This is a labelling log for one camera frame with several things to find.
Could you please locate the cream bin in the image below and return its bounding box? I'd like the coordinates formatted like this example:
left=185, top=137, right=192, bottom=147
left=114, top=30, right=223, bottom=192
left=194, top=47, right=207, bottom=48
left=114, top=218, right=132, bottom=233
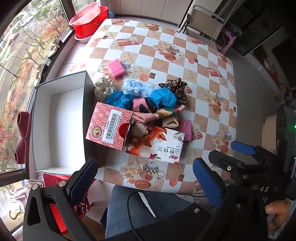
left=261, top=114, right=281, bottom=154

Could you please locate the pink cloth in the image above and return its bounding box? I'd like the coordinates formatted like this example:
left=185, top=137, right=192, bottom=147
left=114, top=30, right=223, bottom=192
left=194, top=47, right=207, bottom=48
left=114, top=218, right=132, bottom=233
left=9, top=185, right=31, bottom=202

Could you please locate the cream polka dot scrunchie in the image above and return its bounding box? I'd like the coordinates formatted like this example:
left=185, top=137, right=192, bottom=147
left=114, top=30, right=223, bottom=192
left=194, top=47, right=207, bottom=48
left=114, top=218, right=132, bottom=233
left=94, top=77, right=116, bottom=103

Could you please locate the pink plastic basin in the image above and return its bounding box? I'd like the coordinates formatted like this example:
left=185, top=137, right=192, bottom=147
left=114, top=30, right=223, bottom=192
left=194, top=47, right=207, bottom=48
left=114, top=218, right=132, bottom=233
left=68, top=1, right=101, bottom=26

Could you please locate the light pink sponge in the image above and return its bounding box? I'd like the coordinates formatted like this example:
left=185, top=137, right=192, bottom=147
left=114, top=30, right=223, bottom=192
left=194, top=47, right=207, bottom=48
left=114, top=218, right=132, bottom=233
left=107, top=59, right=127, bottom=79

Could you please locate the pink sock with black cuff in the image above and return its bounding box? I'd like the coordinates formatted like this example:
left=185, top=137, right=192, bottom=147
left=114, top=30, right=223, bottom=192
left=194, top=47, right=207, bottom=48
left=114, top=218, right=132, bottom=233
left=133, top=97, right=158, bottom=114

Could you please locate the dark pink sponge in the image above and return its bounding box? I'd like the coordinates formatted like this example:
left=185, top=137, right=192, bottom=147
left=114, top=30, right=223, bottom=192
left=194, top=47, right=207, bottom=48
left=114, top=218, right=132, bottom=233
left=178, top=120, right=192, bottom=142

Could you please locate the person's leg in jeans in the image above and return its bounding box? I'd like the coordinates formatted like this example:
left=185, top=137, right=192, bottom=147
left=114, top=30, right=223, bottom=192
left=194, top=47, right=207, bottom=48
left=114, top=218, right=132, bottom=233
left=105, top=185, right=193, bottom=240

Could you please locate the white shoe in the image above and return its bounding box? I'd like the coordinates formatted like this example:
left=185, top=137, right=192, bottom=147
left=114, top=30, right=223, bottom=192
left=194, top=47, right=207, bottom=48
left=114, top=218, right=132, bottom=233
left=48, top=38, right=61, bottom=58
left=34, top=63, right=46, bottom=88

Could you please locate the tan sock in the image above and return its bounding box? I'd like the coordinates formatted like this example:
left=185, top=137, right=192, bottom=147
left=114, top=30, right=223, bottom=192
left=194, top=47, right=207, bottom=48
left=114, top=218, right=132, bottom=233
left=161, top=116, right=180, bottom=128

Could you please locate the folding chair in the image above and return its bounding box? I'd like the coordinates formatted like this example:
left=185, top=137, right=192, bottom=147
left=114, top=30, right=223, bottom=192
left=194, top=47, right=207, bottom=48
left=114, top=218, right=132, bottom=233
left=182, top=5, right=225, bottom=42

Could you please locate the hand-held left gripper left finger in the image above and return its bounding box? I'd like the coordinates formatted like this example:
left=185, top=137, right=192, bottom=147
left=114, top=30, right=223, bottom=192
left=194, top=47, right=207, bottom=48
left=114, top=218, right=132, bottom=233
left=22, top=158, right=99, bottom=241

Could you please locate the light blue fluffy scrunchie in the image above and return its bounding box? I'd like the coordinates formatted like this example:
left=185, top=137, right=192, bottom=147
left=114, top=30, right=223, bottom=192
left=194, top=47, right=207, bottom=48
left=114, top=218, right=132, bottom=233
left=122, top=78, right=160, bottom=98

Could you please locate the black pouch with snap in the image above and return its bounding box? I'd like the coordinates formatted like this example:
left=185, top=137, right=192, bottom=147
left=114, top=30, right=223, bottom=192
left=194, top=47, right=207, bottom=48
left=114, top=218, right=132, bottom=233
left=134, top=201, right=214, bottom=241

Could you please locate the person's right hand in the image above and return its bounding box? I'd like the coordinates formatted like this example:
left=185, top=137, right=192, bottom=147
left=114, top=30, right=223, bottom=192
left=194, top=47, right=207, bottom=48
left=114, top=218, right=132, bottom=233
left=265, top=198, right=293, bottom=232

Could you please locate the white plastic basin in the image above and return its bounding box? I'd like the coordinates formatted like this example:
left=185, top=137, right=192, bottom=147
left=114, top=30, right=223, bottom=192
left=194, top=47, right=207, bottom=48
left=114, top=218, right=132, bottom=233
left=74, top=34, right=93, bottom=44

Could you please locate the pink striped sock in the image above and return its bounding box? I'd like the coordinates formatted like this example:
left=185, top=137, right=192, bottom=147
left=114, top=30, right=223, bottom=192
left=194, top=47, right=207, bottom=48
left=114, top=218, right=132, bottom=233
left=134, top=105, right=187, bottom=124

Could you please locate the checkered printed tablecloth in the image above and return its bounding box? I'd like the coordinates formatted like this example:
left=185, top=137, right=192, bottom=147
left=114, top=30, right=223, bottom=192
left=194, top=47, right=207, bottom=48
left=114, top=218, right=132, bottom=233
left=58, top=19, right=238, bottom=194

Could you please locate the white orange tissue pack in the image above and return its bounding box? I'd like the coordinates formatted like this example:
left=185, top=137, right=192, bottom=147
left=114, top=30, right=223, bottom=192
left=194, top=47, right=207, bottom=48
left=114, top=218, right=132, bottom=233
left=126, top=125, right=186, bottom=163

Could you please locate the red plastic bucket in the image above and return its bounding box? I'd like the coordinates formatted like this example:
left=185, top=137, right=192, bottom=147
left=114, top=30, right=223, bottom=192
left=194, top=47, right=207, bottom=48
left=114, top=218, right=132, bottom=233
left=71, top=6, right=109, bottom=39

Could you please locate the white cardboard box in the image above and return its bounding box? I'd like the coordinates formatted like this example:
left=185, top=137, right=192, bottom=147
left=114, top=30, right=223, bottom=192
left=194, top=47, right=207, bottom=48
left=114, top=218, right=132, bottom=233
left=31, top=71, right=99, bottom=175

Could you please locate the maroon striped cloth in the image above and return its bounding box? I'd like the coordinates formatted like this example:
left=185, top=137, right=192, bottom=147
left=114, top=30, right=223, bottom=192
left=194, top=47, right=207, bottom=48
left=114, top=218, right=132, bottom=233
left=76, top=194, right=96, bottom=215

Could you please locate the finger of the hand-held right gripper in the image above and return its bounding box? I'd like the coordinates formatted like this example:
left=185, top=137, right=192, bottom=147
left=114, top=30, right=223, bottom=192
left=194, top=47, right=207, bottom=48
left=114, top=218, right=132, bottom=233
left=231, top=140, right=278, bottom=163
left=208, top=150, right=262, bottom=183

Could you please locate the leopard print scrunchie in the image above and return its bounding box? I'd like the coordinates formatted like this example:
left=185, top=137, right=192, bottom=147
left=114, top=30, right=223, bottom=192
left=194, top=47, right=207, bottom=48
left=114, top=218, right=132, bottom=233
left=158, top=77, right=188, bottom=105

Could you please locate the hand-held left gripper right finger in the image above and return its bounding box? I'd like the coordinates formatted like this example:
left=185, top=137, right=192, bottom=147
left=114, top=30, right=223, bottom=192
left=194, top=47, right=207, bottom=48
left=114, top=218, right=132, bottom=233
left=193, top=158, right=269, bottom=241

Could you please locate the maroon knit slipper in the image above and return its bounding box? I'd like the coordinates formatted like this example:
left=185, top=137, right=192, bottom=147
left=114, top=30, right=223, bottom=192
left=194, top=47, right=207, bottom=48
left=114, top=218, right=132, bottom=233
left=17, top=111, right=31, bottom=138
left=14, top=138, right=30, bottom=164

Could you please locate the gold hook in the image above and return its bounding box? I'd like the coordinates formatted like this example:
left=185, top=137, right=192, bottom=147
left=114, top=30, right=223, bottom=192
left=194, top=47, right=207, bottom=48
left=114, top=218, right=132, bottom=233
left=9, top=208, right=24, bottom=220

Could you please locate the red patterned carton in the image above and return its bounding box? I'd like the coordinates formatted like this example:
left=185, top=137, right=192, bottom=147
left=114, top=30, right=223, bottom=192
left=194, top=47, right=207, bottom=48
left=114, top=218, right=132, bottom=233
left=85, top=102, right=135, bottom=151

